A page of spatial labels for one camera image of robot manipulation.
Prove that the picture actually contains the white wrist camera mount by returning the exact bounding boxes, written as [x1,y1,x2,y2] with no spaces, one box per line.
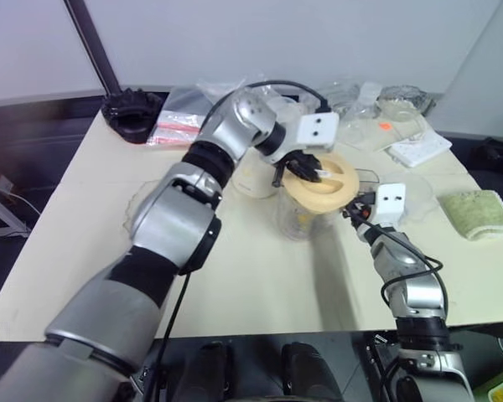
[368,182,408,228]
[262,111,341,167]

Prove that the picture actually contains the scalloped clear glass bowl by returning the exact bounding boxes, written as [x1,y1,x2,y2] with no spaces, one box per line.
[376,84,432,123]

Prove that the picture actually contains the cream blender lid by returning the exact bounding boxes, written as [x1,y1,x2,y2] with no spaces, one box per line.
[282,152,360,214]

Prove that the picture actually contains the green box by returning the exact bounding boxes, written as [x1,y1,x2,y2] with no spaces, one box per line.
[472,367,503,402]

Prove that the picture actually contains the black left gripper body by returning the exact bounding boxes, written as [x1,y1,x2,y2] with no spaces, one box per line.
[272,150,320,188]

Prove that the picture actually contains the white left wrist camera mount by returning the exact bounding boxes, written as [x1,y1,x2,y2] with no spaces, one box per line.
[262,111,341,167]

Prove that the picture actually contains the black clamp base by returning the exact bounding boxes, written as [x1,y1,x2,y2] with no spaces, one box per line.
[100,88,163,146]

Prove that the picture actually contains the red striped zip bags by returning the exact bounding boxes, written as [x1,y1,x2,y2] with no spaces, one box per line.
[143,85,214,150]

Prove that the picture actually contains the clear plastic measuring cup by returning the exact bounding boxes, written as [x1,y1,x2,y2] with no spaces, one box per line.
[401,174,440,224]

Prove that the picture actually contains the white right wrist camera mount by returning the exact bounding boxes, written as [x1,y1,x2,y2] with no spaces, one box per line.
[368,182,408,228]

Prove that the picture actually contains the crumpled clear plastic bag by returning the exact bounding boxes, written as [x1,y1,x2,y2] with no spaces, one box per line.
[317,80,364,123]

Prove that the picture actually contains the grey metal stand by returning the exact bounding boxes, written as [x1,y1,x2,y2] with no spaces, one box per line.
[0,180,39,240]

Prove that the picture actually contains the large clear plastic bag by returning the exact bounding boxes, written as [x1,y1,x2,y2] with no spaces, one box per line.
[194,76,308,127]

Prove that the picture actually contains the green folded cloth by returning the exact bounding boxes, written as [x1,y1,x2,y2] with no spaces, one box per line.
[437,188,503,242]

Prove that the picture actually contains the small clear plastic cup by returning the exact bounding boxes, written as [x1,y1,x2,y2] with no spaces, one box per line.
[357,81,383,106]

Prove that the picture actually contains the white power strip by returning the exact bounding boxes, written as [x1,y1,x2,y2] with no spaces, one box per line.
[386,135,454,169]

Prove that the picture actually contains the clear blender jar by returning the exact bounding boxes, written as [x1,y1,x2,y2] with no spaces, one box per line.
[276,167,381,243]

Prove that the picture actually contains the dark rounded shape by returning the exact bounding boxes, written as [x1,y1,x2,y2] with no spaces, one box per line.
[279,340,341,402]
[179,340,232,402]

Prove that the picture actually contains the glass bowl with mango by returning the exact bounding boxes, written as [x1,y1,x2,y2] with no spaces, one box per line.
[122,183,153,236]

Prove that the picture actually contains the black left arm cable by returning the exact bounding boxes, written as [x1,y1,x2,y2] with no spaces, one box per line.
[148,80,333,402]

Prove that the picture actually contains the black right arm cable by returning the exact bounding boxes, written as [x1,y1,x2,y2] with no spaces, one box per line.
[359,220,450,312]

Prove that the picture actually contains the black slanted pole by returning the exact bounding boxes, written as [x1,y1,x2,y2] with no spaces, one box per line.
[61,0,123,98]

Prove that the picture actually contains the black frame bar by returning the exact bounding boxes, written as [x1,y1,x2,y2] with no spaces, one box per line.
[138,363,162,402]
[359,330,404,402]

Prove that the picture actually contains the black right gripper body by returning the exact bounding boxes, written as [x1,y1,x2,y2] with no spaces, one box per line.
[350,189,378,223]

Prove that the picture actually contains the cream blender base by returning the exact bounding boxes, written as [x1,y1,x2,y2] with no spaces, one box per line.
[231,145,287,199]

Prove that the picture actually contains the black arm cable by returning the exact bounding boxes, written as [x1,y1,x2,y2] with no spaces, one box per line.
[148,80,333,402]
[359,220,450,312]

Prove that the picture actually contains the clear flat plastic container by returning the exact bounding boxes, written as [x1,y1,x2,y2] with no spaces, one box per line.
[338,111,429,154]

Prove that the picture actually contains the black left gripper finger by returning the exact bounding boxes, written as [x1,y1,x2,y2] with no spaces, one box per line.
[290,166,323,184]
[300,155,324,173]

